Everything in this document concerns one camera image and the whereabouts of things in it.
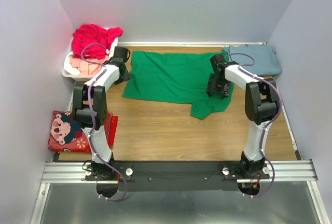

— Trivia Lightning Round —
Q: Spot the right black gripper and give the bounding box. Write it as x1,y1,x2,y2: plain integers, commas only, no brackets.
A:
205,73,231,100

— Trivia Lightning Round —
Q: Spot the green t-shirt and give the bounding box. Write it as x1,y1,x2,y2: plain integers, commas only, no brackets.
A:
123,51,231,119

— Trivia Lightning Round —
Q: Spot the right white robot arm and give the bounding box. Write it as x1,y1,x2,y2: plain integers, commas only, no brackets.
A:
206,54,282,180

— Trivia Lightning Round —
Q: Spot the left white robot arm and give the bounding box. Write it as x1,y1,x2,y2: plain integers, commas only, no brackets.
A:
72,43,131,180

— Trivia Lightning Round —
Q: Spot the magenta t-shirt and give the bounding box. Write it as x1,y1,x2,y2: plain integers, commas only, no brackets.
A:
71,24,123,60

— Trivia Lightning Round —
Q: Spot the pink t-shirt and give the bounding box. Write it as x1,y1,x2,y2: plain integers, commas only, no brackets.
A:
70,55,109,75

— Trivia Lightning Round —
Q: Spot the folded blue t-shirt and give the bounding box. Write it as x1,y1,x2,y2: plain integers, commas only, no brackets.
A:
223,45,282,76

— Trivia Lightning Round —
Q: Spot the white plastic bin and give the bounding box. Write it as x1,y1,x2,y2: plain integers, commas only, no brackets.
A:
62,37,119,81

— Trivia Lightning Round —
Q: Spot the white cloth in bin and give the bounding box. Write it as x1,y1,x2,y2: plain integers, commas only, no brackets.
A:
63,57,80,76

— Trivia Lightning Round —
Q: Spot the red cartoon folded cloth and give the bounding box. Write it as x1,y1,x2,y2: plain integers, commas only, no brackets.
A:
47,109,118,153

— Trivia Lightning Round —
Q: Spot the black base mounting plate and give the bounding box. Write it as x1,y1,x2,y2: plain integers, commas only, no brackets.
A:
82,161,270,192

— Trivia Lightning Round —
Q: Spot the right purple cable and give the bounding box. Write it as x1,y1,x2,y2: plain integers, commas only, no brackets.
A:
224,52,283,199

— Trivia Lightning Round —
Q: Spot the purple cable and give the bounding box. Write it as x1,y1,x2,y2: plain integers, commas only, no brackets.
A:
80,43,129,202
224,52,283,199

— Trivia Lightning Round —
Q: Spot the aluminium rail frame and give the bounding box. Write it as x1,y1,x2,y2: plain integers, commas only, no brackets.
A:
31,160,330,223

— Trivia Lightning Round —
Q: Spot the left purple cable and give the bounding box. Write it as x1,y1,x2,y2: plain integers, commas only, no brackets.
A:
80,43,129,202

